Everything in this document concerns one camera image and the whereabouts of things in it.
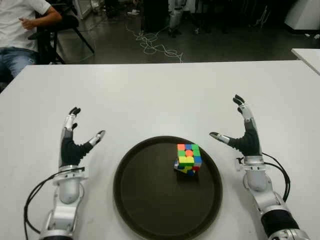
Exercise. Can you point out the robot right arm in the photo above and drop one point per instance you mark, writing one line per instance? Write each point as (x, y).
(257, 180)

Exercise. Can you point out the dark brown round plate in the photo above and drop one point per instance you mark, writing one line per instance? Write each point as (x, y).
(150, 195)

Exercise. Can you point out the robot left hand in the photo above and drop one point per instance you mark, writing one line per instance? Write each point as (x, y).
(70, 152)

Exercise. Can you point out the folded metal stand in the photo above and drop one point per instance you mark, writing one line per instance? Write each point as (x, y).
(262, 18)

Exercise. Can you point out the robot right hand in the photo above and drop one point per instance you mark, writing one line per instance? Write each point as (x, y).
(250, 145)

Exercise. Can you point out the black chair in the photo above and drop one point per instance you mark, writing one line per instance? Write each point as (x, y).
(70, 21)

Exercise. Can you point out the white cabinet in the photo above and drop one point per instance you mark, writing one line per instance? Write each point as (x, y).
(305, 12)

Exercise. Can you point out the white side table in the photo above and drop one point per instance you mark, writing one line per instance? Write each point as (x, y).
(310, 57)

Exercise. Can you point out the white paper scrap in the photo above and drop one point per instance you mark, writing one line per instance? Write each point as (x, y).
(316, 36)

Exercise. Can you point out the seated person white shirt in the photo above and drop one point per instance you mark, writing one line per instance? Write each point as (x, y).
(15, 25)

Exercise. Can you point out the silver humanoid robot legs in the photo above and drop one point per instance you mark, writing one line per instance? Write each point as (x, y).
(175, 20)

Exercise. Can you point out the black cabinet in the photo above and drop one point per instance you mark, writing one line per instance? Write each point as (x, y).
(155, 15)

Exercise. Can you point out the white panel board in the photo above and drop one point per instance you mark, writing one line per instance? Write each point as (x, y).
(83, 7)

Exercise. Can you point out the multicolour Rubik's cube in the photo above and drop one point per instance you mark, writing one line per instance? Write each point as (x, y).
(187, 157)

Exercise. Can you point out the white power strip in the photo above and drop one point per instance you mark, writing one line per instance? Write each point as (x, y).
(134, 12)

